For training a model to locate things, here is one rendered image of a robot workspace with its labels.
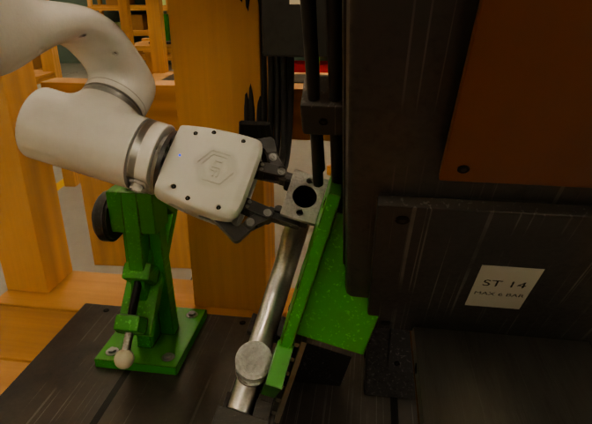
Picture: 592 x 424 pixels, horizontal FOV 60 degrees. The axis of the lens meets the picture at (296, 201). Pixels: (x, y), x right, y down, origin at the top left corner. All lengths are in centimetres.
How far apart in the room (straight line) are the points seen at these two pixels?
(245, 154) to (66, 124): 19
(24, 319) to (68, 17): 64
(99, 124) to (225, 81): 28
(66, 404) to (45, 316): 27
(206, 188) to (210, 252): 38
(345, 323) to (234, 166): 21
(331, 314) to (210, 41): 47
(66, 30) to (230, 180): 21
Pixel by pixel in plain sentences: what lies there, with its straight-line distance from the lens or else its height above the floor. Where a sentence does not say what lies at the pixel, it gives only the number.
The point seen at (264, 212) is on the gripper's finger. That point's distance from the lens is 56.
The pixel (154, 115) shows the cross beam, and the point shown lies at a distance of 97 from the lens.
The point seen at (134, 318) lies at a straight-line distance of 78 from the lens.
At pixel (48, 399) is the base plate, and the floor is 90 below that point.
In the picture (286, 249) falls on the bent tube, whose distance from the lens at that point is 65.
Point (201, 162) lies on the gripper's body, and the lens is 57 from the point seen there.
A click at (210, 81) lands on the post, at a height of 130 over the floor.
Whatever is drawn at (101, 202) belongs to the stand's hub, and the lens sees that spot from 78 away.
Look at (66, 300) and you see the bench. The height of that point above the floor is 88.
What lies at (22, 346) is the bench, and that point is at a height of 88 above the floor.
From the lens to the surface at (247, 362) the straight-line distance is 54.
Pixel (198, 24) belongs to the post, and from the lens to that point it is 82.
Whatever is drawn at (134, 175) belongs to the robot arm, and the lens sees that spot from 58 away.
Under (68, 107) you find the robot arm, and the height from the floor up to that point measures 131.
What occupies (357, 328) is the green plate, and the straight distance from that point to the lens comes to 51.
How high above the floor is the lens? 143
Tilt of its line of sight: 23 degrees down
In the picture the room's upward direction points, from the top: straight up
